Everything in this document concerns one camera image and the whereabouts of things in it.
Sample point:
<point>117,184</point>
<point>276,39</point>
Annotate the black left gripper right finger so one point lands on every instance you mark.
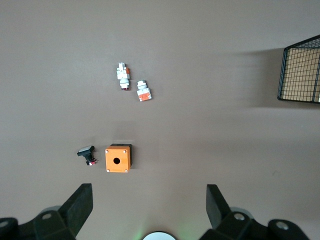
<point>220,212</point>

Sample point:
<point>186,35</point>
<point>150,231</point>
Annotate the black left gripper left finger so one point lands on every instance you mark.
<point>75,212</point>

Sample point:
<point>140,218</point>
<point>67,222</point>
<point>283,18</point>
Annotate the white red-capped push button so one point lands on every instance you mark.
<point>123,76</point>

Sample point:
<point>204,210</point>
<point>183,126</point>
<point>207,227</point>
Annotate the wooden board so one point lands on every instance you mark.
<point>300,75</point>

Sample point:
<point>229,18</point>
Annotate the brown table cover sheet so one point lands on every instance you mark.
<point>160,37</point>

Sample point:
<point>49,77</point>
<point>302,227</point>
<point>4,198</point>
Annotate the small black red switch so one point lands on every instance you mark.
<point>86,151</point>

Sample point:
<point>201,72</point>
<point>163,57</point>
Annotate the orange button enclosure box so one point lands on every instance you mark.
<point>111,156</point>

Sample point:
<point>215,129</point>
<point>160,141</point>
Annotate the white orange switch module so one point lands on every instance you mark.
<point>143,92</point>

